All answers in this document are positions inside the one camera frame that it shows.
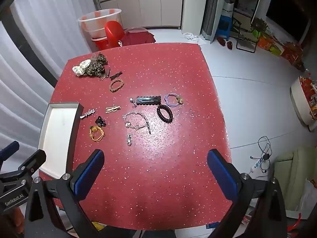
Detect white paper bag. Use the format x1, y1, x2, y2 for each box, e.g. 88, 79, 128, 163
221, 1, 235, 18

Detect black television screen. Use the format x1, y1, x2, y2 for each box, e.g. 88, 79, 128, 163
266, 0, 311, 43

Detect blue plastic stool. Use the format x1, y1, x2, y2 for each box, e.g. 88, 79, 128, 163
217, 14, 235, 41

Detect potted plant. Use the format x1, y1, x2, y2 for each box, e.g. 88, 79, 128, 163
251, 17, 269, 34

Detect yellow hair tie with beads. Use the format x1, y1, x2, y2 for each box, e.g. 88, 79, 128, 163
89, 126, 106, 142

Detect black spiral hair tie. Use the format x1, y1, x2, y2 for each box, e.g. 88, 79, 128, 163
156, 104, 174, 124

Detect black claw hair clip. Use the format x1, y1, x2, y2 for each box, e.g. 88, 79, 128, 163
95, 115, 108, 127

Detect purple hair ties with beads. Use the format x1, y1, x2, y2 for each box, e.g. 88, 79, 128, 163
164, 93, 185, 108

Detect silver star hair clip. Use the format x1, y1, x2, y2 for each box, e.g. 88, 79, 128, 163
80, 108, 96, 120

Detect leopard print scrunchie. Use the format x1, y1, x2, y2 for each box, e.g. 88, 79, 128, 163
84, 53, 108, 79

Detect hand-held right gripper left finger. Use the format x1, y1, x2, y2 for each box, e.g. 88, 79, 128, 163
23, 149, 107, 238

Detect white cloth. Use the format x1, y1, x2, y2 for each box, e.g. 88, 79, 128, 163
184, 32, 206, 46

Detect black folding chair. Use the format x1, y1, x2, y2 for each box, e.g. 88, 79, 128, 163
232, 19, 259, 54

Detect silver chain bracelet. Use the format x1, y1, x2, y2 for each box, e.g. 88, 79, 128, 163
122, 111, 149, 130

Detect black snap hair clip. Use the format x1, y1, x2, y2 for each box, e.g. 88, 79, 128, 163
135, 95, 162, 106

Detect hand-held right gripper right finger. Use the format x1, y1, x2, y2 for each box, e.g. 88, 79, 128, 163
207, 149, 289, 238

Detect white plastic bag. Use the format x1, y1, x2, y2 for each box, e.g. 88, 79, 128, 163
297, 178, 317, 213

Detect orange striped plastic tub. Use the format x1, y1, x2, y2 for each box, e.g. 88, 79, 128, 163
78, 8, 122, 39

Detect colourful gift boxes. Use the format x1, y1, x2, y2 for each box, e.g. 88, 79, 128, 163
257, 34, 284, 55

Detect red gift box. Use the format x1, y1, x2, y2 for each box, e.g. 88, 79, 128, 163
281, 42, 306, 70

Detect brown beaded bracelet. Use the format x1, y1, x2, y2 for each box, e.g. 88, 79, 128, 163
109, 79, 124, 92

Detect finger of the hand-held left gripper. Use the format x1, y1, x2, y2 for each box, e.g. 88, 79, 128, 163
0, 140, 20, 165
0, 149, 47, 182

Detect white power strip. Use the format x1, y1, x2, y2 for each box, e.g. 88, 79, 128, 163
248, 160, 263, 176

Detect white shallow tray box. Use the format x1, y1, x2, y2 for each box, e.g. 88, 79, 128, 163
38, 102, 84, 179

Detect pale green sofa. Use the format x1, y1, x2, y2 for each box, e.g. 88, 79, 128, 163
272, 146, 317, 205

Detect white dotted scrunchie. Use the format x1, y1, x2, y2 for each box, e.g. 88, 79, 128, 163
72, 59, 93, 77

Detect white cabinet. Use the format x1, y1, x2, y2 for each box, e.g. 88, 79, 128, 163
95, 0, 186, 30

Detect red plastic stool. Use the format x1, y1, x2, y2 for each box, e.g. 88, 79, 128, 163
91, 21, 128, 51

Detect white curtain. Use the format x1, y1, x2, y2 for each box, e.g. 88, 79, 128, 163
0, 0, 93, 152

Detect white bin of snacks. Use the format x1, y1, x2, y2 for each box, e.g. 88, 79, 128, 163
290, 75, 317, 131

